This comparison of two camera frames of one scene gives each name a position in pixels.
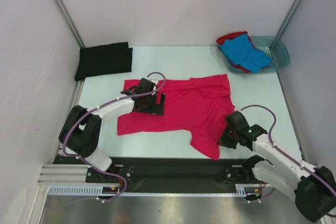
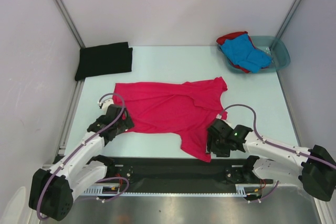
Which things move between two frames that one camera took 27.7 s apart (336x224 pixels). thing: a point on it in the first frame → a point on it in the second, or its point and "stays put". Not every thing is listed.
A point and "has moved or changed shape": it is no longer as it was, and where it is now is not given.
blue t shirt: x=242 y=51 stays put
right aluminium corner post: x=296 y=5 stays put
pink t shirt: x=197 y=107 has moved or changed shape
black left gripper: x=156 y=108 → x=126 y=123
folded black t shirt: x=104 y=59 stays put
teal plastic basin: x=276 y=48 stays put
